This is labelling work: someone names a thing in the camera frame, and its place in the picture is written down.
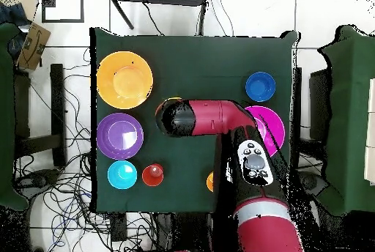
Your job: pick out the black stand foot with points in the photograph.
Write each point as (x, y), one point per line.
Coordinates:
(38, 180)
(312, 183)

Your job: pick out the cardboard box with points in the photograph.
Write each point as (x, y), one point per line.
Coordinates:
(33, 45)

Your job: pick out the orange cup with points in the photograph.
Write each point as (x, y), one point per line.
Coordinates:
(209, 182)

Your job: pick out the purple bowl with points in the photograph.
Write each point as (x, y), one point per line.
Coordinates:
(117, 136)

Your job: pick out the red cup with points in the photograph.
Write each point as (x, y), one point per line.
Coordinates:
(152, 175)

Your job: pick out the blue cloth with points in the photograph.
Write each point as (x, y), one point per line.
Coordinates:
(13, 14)

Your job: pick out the black floor stand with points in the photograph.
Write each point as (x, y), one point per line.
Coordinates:
(57, 111)

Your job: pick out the black box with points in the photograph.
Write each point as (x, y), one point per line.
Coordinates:
(319, 102)

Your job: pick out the dark green tablecloth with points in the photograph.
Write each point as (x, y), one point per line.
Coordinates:
(190, 73)

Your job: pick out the small cyan bowl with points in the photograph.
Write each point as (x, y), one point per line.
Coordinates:
(122, 175)

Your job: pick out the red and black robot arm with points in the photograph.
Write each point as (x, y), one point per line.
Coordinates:
(211, 117)

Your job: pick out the large pink bowl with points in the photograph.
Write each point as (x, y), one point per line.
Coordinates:
(274, 126)

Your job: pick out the black square frame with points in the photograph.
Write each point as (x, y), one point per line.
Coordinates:
(48, 0)

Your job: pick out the small dark blue bowl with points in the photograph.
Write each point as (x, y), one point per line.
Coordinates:
(260, 86)

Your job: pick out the large yellow bowl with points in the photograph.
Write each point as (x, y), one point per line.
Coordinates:
(124, 82)

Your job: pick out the black power strip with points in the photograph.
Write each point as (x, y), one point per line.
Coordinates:
(118, 227)

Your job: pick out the green covered side table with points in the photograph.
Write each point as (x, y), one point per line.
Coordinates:
(6, 117)
(348, 117)

